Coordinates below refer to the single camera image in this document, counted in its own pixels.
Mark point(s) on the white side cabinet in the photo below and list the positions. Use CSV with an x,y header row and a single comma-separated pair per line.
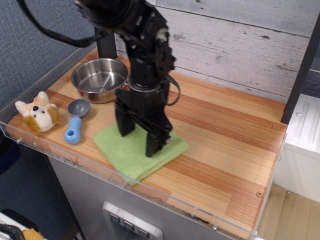
x,y
298,168

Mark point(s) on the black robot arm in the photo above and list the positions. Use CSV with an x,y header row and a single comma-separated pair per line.
x,y
146,36

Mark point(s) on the blue grey toy spoon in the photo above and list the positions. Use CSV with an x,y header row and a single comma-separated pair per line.
x,y
77,109

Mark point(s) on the green towel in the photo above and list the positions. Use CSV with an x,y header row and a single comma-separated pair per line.
x,y
127,154

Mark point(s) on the dark vertical frame post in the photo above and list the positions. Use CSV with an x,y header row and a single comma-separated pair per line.
x,y
106,46

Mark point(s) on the grey cabinet with buttons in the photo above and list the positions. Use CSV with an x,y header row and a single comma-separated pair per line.
x,y
166,206

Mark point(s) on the yellow object at corner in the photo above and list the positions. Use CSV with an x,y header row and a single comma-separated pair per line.
x,y
31,234

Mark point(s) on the clear acrylic table guard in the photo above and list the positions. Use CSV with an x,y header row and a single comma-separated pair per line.
x,y
210,181

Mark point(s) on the plush dog head toy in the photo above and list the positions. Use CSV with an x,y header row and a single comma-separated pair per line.
x,y
40,115

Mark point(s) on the dark right frame post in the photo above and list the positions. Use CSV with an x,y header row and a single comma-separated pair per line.
x,y
302,74

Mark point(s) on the stainless steel pan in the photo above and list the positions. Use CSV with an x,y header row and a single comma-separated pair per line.
x,y
97,80

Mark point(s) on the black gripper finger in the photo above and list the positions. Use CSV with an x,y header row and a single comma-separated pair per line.
x,y
124,122
154,143

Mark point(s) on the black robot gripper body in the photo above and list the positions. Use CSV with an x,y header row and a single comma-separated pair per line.
x,y
146,109

